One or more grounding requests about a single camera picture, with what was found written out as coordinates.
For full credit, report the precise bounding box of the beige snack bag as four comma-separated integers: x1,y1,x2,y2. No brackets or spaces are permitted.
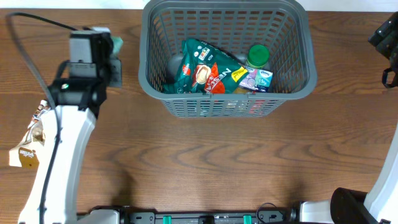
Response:
9,100,50,169

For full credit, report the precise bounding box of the green Nescafe coffee bag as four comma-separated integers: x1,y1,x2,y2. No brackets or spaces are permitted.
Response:
164,39,249,94

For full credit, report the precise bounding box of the green lid jar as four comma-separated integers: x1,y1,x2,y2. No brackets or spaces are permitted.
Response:
246,45,270,68

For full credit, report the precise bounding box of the Kleenex tissue multipack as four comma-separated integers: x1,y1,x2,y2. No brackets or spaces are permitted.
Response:
239,66,273,93

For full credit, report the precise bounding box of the mint green wipes packet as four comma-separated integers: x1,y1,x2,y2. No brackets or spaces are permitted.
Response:
111,36,123,57

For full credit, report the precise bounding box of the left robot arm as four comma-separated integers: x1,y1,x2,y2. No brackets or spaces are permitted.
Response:
18,29,123,223

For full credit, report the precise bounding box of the grey plastic basket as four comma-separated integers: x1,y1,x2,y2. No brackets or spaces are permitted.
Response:
138,0,318,118

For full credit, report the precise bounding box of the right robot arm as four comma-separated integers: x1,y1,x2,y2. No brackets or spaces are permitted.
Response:
289,12,397,224

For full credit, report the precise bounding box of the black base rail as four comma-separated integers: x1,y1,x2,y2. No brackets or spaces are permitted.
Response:
119,202,299,224

